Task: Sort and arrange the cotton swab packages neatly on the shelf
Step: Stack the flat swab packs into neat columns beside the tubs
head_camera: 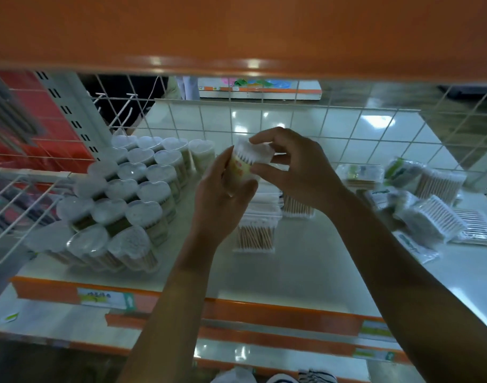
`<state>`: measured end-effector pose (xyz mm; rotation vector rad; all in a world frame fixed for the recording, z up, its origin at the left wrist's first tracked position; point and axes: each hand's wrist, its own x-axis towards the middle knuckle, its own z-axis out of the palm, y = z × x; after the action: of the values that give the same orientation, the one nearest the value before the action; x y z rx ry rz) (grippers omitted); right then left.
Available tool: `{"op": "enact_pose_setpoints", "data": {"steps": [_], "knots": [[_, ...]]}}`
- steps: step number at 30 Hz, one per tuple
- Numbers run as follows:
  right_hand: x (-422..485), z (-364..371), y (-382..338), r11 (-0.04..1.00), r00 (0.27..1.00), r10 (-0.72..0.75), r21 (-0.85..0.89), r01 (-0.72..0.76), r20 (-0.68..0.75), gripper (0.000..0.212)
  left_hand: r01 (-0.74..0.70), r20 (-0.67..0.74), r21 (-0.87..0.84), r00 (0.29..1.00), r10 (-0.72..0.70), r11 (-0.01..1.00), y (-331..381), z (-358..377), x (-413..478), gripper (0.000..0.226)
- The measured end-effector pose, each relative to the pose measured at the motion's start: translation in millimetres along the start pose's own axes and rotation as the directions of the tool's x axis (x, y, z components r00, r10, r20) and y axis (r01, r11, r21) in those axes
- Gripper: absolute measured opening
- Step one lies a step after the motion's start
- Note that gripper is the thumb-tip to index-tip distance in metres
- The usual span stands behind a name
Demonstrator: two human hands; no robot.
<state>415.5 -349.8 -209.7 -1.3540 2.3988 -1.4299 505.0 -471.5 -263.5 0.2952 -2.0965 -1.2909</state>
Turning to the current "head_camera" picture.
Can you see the pink plastic basin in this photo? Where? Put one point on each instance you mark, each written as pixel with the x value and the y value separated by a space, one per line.
pixel 227 81

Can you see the pile of cotton swab packs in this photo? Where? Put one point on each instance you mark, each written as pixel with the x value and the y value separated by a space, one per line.
pixel 431 219

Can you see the pile of toothbrush packs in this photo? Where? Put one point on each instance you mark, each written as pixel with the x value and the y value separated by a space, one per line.
pixel 36 211

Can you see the person's right forearm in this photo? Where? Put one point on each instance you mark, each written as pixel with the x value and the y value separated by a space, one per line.
pixel 407 283

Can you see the white slotted shelf post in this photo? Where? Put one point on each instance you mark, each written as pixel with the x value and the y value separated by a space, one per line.
pixel 80 111

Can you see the green plastic item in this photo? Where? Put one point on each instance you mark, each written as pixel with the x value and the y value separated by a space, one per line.
pixel 247 82

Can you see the price label green arrow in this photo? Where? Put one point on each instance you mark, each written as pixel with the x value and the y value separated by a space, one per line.
pixel 103 299

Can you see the person's left forearm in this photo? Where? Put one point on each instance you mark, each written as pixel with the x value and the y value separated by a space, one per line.
pixel 167 315

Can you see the blue plastic item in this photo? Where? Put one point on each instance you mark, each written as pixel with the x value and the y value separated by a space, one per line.
pixel 281 83

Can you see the green-label swab packet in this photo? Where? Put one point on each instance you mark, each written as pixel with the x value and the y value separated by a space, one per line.
pixel 415 247

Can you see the white shelf board orange rim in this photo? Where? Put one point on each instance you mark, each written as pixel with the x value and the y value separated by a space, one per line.
pixel 267 339
pixel 243 27
pixel 287 356
pixel 60 319

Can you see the white shelf orange rail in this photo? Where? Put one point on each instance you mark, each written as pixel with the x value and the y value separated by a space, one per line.
pixel 327 275

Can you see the narrow green price label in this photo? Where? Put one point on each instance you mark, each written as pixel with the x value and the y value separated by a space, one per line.
pixel 373 354

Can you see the distant white orange shelf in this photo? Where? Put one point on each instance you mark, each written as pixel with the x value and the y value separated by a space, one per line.
pixel 307 93

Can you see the person's right hand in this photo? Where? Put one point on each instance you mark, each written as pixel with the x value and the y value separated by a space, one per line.
pixel 311 175

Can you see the small green white tag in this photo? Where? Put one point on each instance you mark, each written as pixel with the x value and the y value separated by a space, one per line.
pixel 10 317

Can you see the hanging dark packaged items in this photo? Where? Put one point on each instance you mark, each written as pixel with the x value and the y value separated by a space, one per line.
pixel 12 115

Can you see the person's white garment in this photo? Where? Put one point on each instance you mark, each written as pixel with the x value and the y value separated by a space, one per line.
pixel 239 376

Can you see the person's left hand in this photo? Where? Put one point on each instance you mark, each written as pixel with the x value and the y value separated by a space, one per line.
pixel 219 211

